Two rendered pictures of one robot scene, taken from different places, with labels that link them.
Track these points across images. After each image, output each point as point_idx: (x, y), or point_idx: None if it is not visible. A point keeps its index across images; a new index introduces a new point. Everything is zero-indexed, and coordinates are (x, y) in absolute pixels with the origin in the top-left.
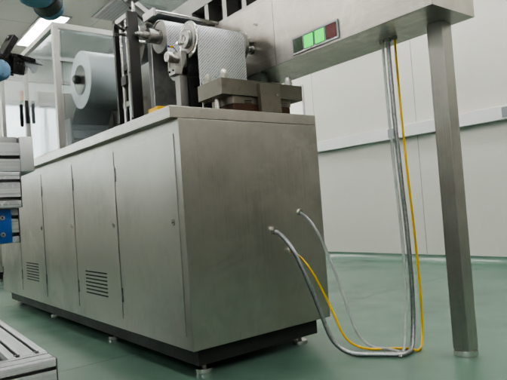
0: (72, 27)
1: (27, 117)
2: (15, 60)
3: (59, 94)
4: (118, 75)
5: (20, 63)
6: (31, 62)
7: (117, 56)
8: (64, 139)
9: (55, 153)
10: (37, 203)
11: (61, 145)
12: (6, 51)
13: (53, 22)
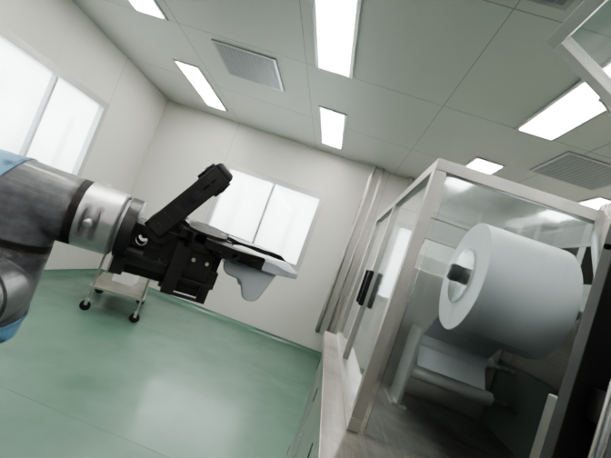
0: (477, 176)
1: (363, 297)
2: (182, 252)
3: (395, 307)
4: (567, 423)
5: (205, 263)
6: (249, 266)
7: (595, 335)
8: (367, 403)
9: (316, 452)
10: (305, 456)
11: (355, 413)
12: (165, 214)
13: (441, 161)
